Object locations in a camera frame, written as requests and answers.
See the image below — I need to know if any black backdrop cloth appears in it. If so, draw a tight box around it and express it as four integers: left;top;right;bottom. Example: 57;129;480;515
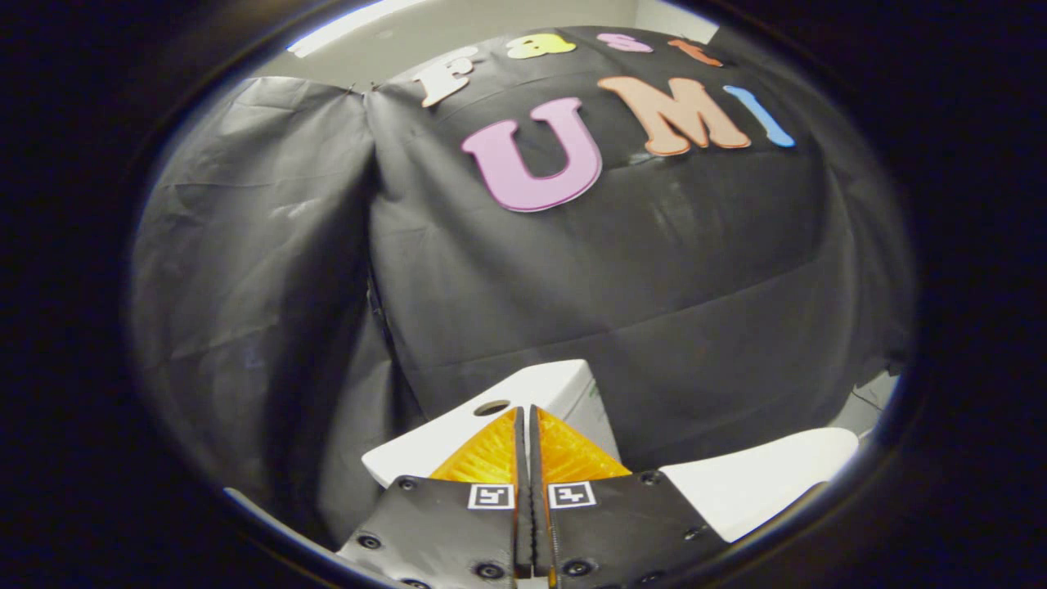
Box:
131;29;915;549

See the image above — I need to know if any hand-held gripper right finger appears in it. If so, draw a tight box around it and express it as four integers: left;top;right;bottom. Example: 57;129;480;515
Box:
529;405;729;589

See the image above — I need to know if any white toilet lid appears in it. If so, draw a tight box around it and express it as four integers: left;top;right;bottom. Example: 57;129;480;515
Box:
661;427;860;543

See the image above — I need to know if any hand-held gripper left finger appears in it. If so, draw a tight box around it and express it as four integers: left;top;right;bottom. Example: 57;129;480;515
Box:
337;407;526;589

